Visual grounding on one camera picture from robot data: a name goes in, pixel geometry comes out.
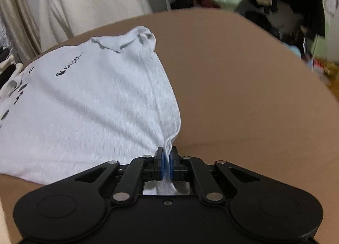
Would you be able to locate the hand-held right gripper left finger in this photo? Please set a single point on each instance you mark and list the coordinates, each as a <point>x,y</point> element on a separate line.
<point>159,165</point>

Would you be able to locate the pile of dark clothes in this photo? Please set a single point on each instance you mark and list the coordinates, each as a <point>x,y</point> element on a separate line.
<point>291,0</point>

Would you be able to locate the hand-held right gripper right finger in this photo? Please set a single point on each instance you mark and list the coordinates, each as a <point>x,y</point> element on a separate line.
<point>174,165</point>

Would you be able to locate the light grey t-shirt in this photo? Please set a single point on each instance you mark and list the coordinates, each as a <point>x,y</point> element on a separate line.
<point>92,100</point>

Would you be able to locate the hanging cream shirt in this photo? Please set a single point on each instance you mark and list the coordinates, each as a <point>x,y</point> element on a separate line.
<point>79,0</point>

